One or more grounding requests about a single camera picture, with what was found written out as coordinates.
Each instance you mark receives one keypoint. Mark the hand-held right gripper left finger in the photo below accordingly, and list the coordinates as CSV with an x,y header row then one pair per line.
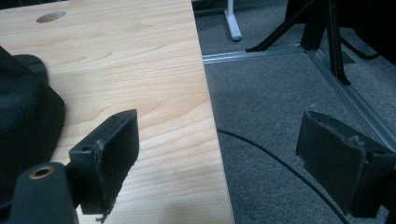
x,y
115,155

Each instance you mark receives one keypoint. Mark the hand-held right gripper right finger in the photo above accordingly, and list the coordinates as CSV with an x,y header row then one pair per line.
x,y
336,158

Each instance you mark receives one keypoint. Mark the black tripod stand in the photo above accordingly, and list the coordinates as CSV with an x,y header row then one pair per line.
x,y
334,37

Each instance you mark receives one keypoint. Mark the dark curtain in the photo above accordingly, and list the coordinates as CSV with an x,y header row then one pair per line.
x,y
373,21

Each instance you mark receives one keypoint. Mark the white table leg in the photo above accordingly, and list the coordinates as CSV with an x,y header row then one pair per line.
x,y
234,25

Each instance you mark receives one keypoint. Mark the long aluminium floor rail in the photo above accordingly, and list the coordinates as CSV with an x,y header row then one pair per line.
x,y
358,102

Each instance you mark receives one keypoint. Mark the short aluminium floor rail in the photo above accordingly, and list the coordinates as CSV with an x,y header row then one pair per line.
x,y
249,55

